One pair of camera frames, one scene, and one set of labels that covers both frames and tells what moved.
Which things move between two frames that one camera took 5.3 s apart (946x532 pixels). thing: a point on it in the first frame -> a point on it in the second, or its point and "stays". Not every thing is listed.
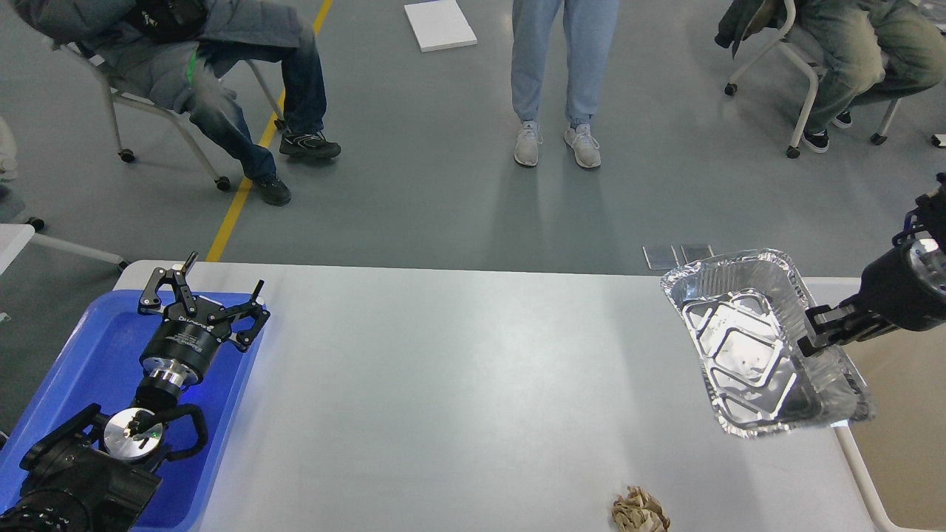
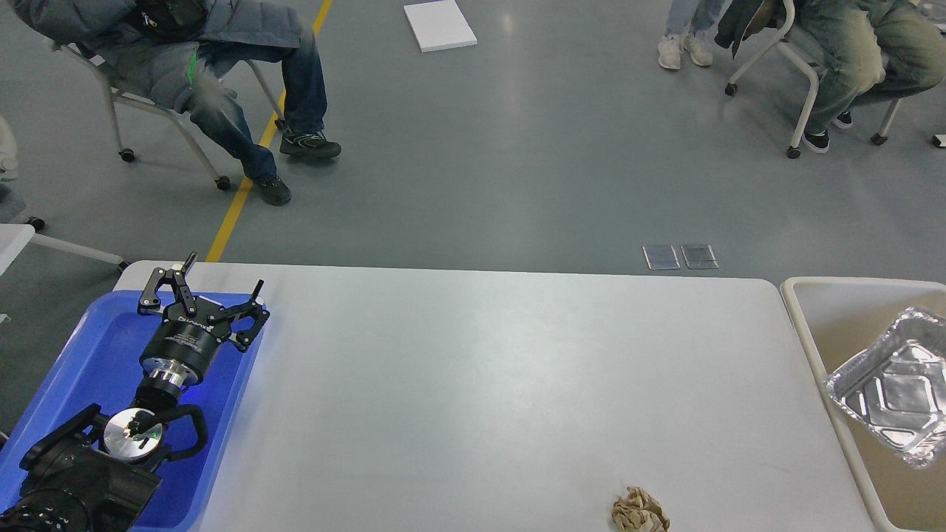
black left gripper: (194, 338) stays
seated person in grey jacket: (188, 54) stays
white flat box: (440, 24) stays
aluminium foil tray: (743, 313) -> (899, 390)
